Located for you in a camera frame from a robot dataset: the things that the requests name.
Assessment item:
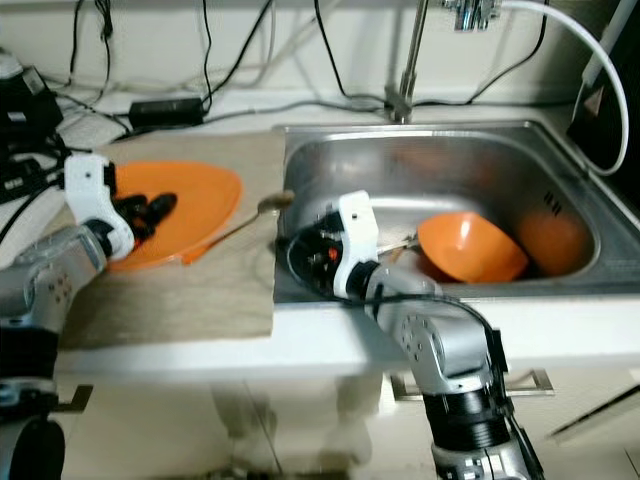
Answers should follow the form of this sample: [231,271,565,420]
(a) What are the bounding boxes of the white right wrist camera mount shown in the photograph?
[335,190,381,301]

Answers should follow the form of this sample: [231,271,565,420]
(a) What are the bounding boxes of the gold metal spoon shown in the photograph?
[185,188,296,266]

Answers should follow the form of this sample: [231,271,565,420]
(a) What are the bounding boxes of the white water hose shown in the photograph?
[500,0,631,176]

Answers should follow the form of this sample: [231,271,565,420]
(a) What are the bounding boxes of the black charger box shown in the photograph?
[0,55,71,141]

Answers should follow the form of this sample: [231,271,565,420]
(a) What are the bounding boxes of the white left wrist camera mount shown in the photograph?
[63,153,136,261]

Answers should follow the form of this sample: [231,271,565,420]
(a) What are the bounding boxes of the orange plastic plate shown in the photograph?
[105,160,244,271]

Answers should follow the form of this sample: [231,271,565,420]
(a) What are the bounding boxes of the black power cable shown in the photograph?
[412,10,551,106]
[203,95,391,121]
[313,0,391,106]

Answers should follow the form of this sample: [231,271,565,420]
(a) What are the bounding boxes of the black power adapter brick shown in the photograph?
[128,95,206,129]

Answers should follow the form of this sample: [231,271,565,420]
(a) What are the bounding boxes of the slim steel faucet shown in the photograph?
[385,0,431,124]

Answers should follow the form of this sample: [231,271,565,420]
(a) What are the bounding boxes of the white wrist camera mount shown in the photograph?
[335,190,381,301]
[63,153,136,261]

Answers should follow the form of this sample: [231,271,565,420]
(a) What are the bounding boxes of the cream cabinet door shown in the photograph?
[240,355,640,480]

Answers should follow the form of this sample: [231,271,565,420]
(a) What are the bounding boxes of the beige woven table mat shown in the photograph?
[50,135,286,349]

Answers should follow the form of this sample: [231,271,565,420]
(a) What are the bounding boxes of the chrome tap valve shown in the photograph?
[445,0,506,29]

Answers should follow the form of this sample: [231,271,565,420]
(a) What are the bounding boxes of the black wall appliance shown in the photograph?
[565,0,640,166]

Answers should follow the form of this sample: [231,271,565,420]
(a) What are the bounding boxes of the stainless steel sink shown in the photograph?
[275,120,626,304]

